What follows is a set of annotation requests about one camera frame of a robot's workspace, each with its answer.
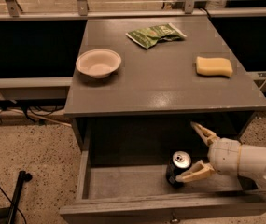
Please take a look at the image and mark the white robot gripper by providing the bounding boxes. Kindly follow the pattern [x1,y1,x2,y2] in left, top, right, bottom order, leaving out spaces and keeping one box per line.
[175,121,241,183]

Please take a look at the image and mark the dark blue pepsi can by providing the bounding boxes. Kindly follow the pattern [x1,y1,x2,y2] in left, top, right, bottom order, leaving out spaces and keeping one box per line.
[166,151,192,188]

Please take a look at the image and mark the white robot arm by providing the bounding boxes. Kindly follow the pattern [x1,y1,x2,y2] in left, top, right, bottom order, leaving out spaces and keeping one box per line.
[175,122,266,189]

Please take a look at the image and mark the open grey top drawer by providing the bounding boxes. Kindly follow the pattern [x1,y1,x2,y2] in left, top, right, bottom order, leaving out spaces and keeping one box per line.
[59,114,266,224]

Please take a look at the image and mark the yellow sponge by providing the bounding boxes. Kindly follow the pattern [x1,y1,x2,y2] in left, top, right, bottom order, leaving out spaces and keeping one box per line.
[196,56,233,77]

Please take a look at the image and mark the green chip bag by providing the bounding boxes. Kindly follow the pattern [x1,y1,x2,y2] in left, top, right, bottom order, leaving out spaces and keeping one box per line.
[126,23,187,49]

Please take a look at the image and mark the white paper bowl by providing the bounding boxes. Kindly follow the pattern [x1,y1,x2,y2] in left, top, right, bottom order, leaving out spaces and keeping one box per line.
[76,49,121,78]

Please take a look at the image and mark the black chair leg base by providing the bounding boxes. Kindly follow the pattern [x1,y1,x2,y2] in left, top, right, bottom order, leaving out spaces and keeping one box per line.
[0,171,33,224]

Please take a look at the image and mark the metal drawer handle knob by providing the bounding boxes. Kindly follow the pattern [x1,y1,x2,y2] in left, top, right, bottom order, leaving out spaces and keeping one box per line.
[170,213,180,224]

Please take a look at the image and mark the cables under window ledge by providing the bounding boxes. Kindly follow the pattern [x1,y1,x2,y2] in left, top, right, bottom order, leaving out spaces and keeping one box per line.
[0,91,73,129]

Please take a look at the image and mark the black floor cable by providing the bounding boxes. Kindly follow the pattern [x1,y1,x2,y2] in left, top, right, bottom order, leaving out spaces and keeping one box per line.
[0,164,28,224]

